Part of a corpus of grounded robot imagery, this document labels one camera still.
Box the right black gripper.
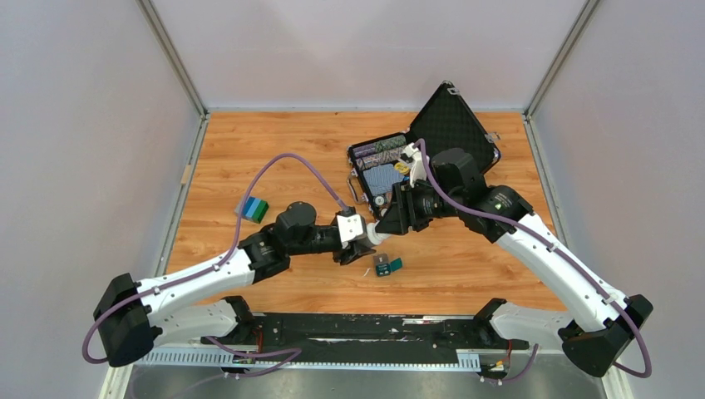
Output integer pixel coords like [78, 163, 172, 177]
[376, 178, 461, 236]

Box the white pill bottle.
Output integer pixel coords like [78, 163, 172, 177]
[366, 222, 391, 247]

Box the teal pill organizer box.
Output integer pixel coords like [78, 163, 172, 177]
[372, 254, 403, 277]

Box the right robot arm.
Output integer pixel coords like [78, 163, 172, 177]
[367, 142, 653, 378]

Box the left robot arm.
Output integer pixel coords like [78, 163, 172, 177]
[82, 202, 388, 367]

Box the blue playing card deck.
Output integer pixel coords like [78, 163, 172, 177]
[362, 164, 404, 197]

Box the yellow dealer chip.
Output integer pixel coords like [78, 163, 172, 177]
[394, 162, 411, 175]

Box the purple brown chip row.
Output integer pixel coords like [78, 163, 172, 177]
[356, 147, 404, 170]

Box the purple green chip row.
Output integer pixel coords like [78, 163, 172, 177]
[352, 135, 407, 158]

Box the black poker chip case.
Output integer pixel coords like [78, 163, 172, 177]
[347, 81, 501, 219]

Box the blue green toy block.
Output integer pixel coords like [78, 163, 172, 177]
[234, 197, 269, 224]

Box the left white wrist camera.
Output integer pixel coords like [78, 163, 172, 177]
[335, 214, 367, 247]

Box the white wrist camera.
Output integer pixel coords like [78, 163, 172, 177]
[335, 214, 367, 247]
[400, 143, 428, 188]

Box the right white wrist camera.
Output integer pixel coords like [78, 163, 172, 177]
[400, 143, 428, 188]

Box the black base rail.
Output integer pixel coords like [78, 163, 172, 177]
[218, 313, 530, 365]

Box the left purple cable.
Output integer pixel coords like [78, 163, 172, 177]
[82, 153, 353, 366]

